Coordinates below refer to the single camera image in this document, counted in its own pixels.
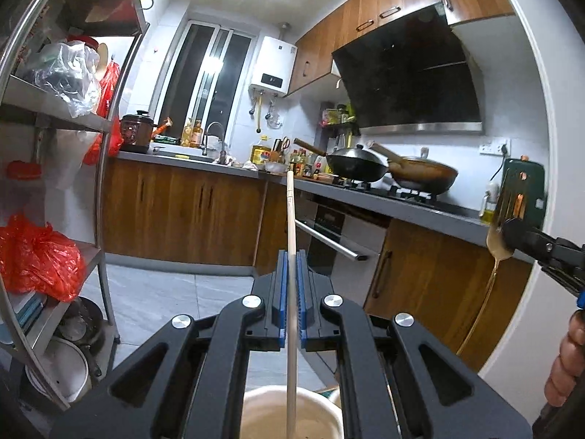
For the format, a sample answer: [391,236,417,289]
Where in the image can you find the wooden chopstick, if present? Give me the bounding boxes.
[287,170,298,439]

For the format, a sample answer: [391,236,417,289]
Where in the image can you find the kitchen faucet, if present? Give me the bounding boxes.
[201,121,227,165]

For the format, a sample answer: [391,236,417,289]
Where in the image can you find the person's right hand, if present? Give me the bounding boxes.
[544,310,585,407]

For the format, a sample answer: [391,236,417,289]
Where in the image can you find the white ceramic utensil holder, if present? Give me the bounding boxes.
[239,383,345,439]

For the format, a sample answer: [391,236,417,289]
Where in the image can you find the built-in oven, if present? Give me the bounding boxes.
[295,191,390,304]

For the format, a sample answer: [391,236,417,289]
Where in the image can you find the brown frying pan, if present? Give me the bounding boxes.
[368,141,458,195]

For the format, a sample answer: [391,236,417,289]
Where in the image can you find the black wok with lid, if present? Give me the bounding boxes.
[294,138,389,183]

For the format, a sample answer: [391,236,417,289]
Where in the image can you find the yellow oil bottle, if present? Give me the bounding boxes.
[250,135,272,169]

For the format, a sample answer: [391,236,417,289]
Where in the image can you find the black range hood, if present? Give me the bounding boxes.
[332,5,483,136]

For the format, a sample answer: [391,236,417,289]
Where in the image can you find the red rice cooker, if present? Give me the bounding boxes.
[120,110,154,154]

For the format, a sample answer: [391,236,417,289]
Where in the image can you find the window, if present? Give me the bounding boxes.
[155,21,254,140]

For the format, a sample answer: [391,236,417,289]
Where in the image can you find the white water heater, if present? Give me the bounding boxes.
[250,36,298,97]

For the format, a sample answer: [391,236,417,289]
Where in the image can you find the wooden upper cabinets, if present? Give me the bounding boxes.
[290,0,514,93]

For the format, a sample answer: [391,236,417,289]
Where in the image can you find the hanging red plastic bag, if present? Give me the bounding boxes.
[83,60,123,165]

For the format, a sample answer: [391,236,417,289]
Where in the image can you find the clear plastic bag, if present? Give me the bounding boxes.
[20,41,101,118]

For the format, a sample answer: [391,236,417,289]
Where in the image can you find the metal storage shelf rack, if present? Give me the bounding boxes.
[1,0,148,409]

